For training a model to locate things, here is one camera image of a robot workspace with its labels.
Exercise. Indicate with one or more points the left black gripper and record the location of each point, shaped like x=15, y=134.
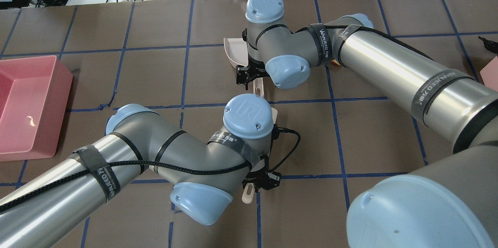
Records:
x=260, y=181

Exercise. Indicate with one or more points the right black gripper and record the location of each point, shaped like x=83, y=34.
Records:
x=246, y=75

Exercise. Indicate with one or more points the white hand brush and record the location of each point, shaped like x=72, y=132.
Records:
x=248, y=190

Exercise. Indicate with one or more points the white plastic dustpan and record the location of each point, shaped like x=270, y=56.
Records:
x=236, y=51

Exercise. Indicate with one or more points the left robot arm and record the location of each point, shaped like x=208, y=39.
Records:
x=205, y=175

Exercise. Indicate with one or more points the pink plastic bin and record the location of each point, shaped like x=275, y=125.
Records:
x=33, y=99

